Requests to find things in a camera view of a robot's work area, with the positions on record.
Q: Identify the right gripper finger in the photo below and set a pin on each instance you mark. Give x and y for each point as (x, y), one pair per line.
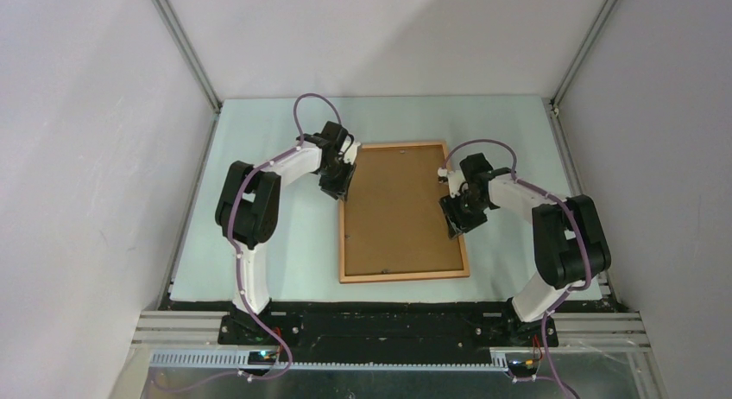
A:
(468, 222)
(449, 207)

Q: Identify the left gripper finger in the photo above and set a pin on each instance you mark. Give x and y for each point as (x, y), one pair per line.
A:
(343, 182)
(333, 189)

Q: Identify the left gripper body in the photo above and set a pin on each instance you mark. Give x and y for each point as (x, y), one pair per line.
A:
(332, 180)

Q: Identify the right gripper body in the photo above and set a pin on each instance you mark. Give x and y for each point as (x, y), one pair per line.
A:
(467, 207)

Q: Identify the wooden picture frame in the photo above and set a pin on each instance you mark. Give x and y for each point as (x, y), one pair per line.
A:
(400, 277)

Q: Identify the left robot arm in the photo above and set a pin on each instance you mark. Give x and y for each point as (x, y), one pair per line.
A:
(249, 204)

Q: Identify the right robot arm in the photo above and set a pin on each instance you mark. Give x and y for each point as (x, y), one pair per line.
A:
(569, 245)

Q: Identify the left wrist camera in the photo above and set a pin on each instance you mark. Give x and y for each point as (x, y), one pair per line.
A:
(348, 152)

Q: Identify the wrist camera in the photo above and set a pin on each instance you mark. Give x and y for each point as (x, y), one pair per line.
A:
(454, 179)
(348, 152)

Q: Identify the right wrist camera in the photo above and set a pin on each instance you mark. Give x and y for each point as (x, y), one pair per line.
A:
(454, 179)

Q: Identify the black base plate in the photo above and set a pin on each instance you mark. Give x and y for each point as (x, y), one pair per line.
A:
(386, 332)

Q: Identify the left aluminium corner post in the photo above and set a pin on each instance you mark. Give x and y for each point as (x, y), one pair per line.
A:
(175, 28)

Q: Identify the aluminium corner post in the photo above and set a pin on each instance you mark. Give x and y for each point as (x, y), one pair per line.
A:
(175, 28)
(589, 40)

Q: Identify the grey slotted cable duct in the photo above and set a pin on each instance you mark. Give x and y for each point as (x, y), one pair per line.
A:
(245, 360)

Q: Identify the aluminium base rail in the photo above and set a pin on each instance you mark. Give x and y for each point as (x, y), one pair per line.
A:
(577, 332)

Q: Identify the right aluminium corner post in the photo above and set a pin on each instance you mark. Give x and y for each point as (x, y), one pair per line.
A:
(589, 40)

